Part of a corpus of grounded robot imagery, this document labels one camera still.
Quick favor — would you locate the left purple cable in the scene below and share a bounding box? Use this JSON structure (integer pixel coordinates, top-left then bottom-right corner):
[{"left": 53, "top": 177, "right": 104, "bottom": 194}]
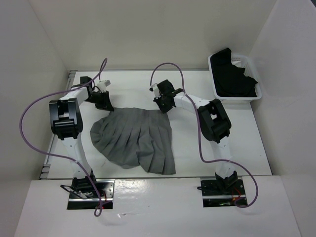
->
[{"left": 19, "top": 58, "right": 109, "bottom": 217}]

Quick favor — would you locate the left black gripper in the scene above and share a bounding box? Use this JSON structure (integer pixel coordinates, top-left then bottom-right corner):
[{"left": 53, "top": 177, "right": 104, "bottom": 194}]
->
[{"left": 85, "top": 90, "right": 115, "bottom": 112}]

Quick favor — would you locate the purple cable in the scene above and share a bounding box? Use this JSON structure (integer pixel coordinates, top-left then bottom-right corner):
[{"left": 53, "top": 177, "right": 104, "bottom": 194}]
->
[
  {"left": 150, "top": 62, "right": 260, "bottom": 209},
  {"left": 19, "top": 58, "right": 109, "bottom": 217}
]

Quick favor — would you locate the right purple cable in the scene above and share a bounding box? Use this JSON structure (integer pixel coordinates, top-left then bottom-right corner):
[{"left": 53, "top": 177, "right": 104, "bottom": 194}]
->
[{"left": 150, "top": 62, "right": 260, "bottom": 209}]

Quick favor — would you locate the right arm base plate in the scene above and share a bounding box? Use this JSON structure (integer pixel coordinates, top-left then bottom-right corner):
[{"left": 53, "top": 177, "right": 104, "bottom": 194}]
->
[{"left": 197, "top": 178, "right": 248, "bottom": 207}]

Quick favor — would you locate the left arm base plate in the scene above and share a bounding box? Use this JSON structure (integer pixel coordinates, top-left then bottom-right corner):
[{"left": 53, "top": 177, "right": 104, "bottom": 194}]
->
[{"left": 60, "top": 180, "right": 115, "bottom": 210}]

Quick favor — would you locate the grey pleated skirt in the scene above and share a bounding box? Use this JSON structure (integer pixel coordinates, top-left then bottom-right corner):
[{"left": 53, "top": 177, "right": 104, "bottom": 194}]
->
[{"left": 90, "top": 108, "right": 176, "bottom": 175}]

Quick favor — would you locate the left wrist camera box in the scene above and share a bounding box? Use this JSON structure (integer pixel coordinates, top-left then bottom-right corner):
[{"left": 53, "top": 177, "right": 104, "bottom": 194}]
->
[{"left": 97, "top": 80, "right": 111, "bottom": 92}]

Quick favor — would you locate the black skirt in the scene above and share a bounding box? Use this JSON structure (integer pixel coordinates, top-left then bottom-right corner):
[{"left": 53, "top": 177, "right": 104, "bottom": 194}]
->
[{"left": 210, "top": 48, "right": 257, "bottom": 97}]

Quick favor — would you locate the white plastic basket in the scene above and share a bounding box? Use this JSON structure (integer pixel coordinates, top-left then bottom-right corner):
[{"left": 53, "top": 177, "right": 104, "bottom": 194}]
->
[{"left": 208, "top": 52, "right": 262, "bottom": 104}]

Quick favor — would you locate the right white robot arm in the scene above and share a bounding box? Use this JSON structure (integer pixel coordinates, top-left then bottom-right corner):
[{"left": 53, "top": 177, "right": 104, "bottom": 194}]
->
[{"left": 150, "top": 80, "right": 237, "bottom": 194}]

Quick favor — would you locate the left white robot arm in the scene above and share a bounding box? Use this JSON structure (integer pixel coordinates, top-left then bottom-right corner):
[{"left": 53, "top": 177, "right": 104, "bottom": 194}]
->
[{"left": 49, "top": 76, "right": 114, "bottom": 198}]

